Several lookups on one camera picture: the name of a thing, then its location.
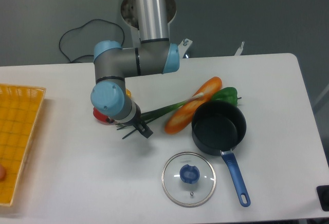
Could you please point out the yellow woven basket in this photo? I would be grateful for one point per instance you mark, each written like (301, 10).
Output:
(20, 108)

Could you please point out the green onion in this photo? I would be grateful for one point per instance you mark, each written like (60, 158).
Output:
(151, 116)

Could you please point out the orange bread loaf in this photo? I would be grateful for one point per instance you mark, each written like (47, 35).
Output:
(183, 116)

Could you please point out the white table clamp bracket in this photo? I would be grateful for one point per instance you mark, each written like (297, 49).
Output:
(240, 49)

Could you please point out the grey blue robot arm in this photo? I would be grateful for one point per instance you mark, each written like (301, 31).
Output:
(113, 65)

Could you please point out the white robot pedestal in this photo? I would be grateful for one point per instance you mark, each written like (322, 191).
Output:
(129, 15)

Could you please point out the black pot blue handle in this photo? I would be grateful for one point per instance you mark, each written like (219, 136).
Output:
(217, 128)

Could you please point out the yellow bell pepper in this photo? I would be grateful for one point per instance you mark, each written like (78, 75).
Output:
(128, 93)

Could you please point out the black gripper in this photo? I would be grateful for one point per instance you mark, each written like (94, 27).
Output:
(134, 119)

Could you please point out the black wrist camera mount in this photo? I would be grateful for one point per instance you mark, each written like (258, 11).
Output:
(110, 120)

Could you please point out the green bell pepper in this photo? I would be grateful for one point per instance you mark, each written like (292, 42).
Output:
(228, 94)

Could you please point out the black device at table edge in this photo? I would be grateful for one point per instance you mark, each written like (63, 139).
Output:
(323, 195)

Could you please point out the glass lid blue knob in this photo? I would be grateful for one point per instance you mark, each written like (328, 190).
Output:
(188, 179)

